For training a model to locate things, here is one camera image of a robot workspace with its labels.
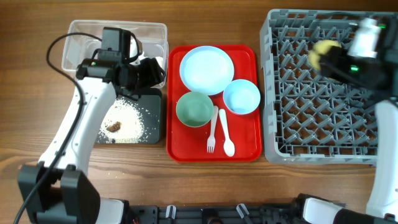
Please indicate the light blue bowl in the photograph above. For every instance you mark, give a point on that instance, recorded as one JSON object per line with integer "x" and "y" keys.
{"x": 241, "y": 97}

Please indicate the grey dishwasher rack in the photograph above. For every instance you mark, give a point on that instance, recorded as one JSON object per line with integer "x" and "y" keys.
{"x": 307, "y": 118}

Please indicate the white plastic spoon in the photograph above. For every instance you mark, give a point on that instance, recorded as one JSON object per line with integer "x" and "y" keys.
{"x": 228, "y": 145}

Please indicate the white plastic fork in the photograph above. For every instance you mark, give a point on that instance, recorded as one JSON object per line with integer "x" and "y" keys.
{"x": 211, "y": 139}

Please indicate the yellow cup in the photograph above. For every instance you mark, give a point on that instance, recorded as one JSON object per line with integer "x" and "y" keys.
{"x": 321, "y": 48}

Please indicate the clear plastic waste bin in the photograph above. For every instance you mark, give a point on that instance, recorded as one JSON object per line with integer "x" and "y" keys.
{"x": 83, "y": 42}

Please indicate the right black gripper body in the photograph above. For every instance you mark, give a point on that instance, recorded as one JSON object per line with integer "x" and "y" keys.
{"x": 343, "y": 67}

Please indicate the white tissue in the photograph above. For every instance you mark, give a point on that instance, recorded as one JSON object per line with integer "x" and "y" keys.
{"x": 160, "y": 62}

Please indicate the brown food scrap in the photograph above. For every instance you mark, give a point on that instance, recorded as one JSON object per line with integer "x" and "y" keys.
{"x": 114, "y": 127}

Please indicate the green bowl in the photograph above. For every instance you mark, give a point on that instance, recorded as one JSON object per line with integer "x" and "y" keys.
{"x": 194, "y": 109}

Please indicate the black waste tray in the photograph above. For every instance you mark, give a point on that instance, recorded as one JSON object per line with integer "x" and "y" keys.
{"x": 149, "y": 102}

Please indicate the black mounting rail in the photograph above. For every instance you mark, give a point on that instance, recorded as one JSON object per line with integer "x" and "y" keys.
{"x": 271, "y": 213}

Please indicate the light blue plate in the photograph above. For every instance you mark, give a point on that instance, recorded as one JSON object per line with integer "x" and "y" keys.
{"x": 206, "y": 69}

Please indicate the white rice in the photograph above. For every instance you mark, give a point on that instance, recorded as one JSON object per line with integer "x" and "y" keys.
{"x": 128, "y": 114}

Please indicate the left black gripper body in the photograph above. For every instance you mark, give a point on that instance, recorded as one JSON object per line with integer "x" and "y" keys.
{"x": 142, "y": 75}

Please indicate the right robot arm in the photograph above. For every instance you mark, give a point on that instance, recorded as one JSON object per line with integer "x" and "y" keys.
{"x": 382, "y": 205}

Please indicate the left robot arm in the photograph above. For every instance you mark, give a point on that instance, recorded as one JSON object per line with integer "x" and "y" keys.
{"x": 57, "y": 189}

